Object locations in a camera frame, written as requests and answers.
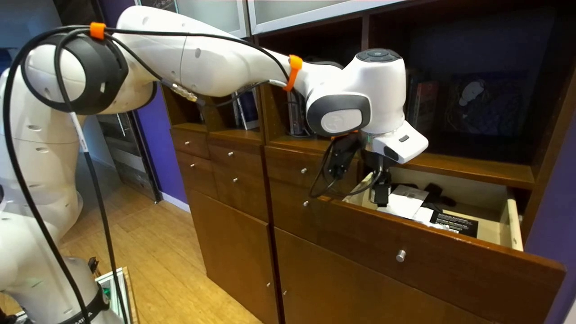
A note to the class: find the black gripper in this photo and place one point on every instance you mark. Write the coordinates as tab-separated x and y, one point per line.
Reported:
380	177

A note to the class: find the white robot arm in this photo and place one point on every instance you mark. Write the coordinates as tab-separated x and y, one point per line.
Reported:
96	69

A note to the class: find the white box in drawer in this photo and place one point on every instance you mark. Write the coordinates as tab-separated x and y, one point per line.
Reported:
405	200

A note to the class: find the silver drawer knob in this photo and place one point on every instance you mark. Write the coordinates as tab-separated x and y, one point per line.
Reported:
400	256

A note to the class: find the open wooden drawer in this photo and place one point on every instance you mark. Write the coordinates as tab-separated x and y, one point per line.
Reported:
488	276

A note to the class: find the black labelled box in drawer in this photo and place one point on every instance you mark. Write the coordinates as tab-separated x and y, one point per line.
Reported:
461	226

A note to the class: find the dark picture on shelf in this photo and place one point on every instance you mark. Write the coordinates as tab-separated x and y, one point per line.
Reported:
486	103

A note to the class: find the brown wooden cabinet unit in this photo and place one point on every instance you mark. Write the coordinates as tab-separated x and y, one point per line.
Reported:
249	191

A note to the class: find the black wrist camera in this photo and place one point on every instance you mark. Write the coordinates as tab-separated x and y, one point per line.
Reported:
340	154

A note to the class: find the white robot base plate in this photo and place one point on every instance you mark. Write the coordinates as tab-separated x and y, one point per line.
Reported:
119	296

